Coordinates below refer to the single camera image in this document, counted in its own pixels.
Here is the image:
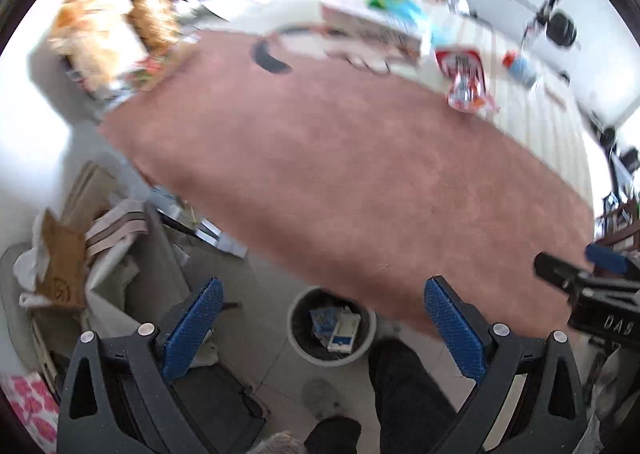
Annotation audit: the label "golden bottle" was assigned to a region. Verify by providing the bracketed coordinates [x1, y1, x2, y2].
[120, 0, 181, 52]

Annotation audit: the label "brown cardboard box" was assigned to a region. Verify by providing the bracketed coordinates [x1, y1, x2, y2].
[37, 206, 91, 310]

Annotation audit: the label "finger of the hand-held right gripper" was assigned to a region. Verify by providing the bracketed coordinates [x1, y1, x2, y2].
[534, 253, 593, 292]
[586, 244, 640, 280]

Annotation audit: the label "red snack box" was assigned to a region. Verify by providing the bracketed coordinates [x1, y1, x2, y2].
[127, 54, 173, 85]

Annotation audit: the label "white toothpaste box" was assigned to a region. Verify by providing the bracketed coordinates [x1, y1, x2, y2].
[320, 4, 423, 62]

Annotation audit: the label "blue plastic packaging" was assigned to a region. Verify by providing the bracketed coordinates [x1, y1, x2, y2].
[310, 308, 341, 337]

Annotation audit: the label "dark grey bag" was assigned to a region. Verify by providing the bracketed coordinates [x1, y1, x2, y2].
[170, 364, 266, 454]

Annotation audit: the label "red snack packet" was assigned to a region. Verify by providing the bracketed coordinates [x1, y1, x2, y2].
[434, 46, 501, 115]

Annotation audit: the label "pink floral bag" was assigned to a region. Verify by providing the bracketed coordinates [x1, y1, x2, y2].
[0, 371, 60, 454]

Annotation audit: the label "person's right forearm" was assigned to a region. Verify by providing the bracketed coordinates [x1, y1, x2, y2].
[587, 341, 633, 435]

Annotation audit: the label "person's dark trousers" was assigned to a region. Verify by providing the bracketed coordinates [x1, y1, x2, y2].
[305, 336, 473, 454]

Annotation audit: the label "green blue snack bag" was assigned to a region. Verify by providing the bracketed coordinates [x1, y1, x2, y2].
[365, 0, 433, 35]

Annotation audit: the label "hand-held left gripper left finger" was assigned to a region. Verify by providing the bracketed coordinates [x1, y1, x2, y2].
[56, 276, 225, 454]

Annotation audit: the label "beige stacked panels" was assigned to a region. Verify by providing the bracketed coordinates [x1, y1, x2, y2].
[85, 199, 151, 260]

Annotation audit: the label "white blue medicine box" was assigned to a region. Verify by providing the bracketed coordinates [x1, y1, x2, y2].
[327, 314, 362, 352]

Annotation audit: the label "yellow chip bag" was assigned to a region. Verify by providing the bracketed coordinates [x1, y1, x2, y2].
[50, 0, 146, 90]

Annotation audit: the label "white barbell rack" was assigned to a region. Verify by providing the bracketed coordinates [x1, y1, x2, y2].
[522, 0, 566, 42]

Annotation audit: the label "small blue white carton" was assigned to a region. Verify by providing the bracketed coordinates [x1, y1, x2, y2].
[502, 51, 538, 87]

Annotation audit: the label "barbell with black plates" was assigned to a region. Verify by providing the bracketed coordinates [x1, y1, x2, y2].
[450, 0, 581, 47]

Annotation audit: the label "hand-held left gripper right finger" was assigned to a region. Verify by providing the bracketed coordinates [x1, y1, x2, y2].
[424, 276, 588, 454]

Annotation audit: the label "grey round waste bin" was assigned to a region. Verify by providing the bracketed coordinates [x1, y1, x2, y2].
[287, 286, 378, 367]

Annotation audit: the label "cat print table mat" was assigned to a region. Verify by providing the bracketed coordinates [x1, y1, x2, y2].
[97, 0, 601, 340]

